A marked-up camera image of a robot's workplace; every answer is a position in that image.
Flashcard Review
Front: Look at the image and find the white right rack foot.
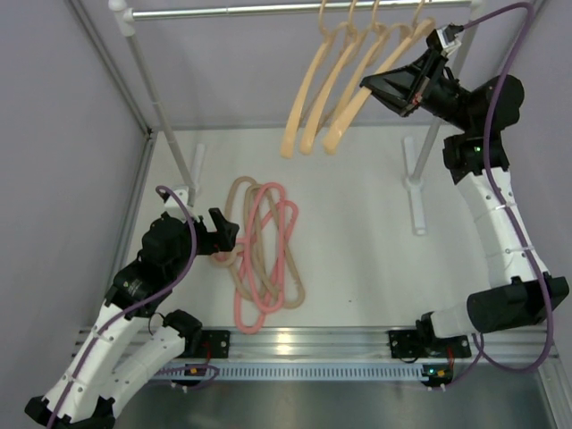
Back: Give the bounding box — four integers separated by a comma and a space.
402, 136, 427, 236

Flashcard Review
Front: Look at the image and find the pink upper thick hanger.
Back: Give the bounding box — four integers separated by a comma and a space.
238, 181, 288, 314

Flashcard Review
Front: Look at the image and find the white rack foot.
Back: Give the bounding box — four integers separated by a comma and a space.
174, 143, 206, 206
402, 136, 427, 236

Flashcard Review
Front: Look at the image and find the beige thick hanger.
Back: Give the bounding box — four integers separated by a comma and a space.
209, 176, 278, 302
224, 176, 306, 313

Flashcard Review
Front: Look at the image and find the pink thick hanger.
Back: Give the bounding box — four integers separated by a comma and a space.
233, 200, 306, 334
238, 181, 288, 314

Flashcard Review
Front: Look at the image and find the beige outer thick hanger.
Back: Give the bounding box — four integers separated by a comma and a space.
209, 176, 278, 302

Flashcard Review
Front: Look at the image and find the beige inner thick hanger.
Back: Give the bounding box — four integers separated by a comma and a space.
224, 176, 306, 313

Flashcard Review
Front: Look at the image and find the aluminium right corner frame post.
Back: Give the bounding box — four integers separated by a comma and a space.
464, 0, 551, 130

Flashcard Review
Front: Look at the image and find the white left rack foot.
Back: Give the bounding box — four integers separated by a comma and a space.
174, 143, 206, 206

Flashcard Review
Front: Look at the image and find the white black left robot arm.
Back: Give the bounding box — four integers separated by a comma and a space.
24, 208, 240, 428

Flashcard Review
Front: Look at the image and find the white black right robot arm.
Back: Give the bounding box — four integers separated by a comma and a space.
360, 25, 569, 355

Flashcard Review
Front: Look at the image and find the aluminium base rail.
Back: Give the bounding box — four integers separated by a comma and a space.
210, 326, 546, 363

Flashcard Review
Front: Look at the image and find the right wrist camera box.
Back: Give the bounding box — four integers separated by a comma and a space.
436, 24, 464, 56

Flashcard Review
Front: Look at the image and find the grey slotted cable duct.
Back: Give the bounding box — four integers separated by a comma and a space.
153, 363, 433, 382

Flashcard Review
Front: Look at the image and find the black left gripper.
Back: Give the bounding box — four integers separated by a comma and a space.
166, 206, 239, 279

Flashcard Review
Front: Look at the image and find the silver horizontal rack bar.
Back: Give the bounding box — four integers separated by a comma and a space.
126, 1, 482, 21

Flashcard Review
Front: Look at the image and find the cream hanger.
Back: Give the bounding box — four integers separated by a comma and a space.
322, 1, 413, 127
323, 1, 435, 155
280, 0, 343, 159
299, 1, 369, 155

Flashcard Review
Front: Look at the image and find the pink lower thick hanger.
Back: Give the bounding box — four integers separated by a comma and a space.
233, 200, 306, 334

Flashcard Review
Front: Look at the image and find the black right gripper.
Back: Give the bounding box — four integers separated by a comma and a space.
359, 49, 475, 133

